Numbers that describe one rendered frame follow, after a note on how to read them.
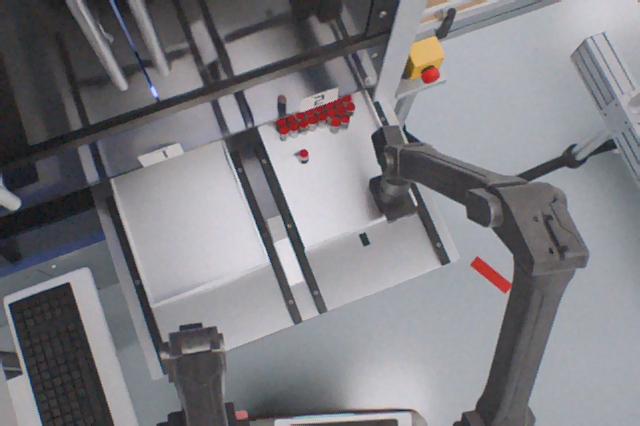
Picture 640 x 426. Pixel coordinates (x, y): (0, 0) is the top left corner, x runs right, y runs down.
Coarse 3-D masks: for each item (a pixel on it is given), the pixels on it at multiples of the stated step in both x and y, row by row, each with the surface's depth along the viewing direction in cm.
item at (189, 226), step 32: (192, 160) 146; (224, 160) 146; (128, 192) 143; (160, 192) 144; (192, 192) 144; (224, 192) 144; (128, 224) 141; (160, 224) 142; (192, 224) 142; (224, 224) 142; (160, 256) 140; (192, 256) 140; (224, 256) 141; (256, 256) 141; (160, 288) 138; (192, 288) 135
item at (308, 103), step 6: (330, 90) 133; (336, 90) 134; (312, 96) 133; (318, 96) 134; (324, 96) 135; (330, 96) 136; (336, 96) 137; (300, 102) 133; (306, 102) 134; (312, 102) 136; (318, 102) 137; (324, 102) 138; (300, 108) 136; (306, 108) 137; (312, 108) 138
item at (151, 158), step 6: (162, 150) 129; (168, 150) 130; (174, 150) 131; (180, 150) 133; (138, 156) 128; (144, 156) 129; (150, 156) 130; (156, 156) 131; (162, 156) 132; (168, 156) 133; (144, 162) 131; (150, 162) 133; (156, 162) 133
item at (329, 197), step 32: (352, 96) 151; (256, 128) 147; (352, 128) 149; (288, 160) 147; (320, 160) 147; (352, 160) 147; (288, 192) 145; (320, 192) 145; (352, 192) 145; (320, 224) 143; (352, 224) 143
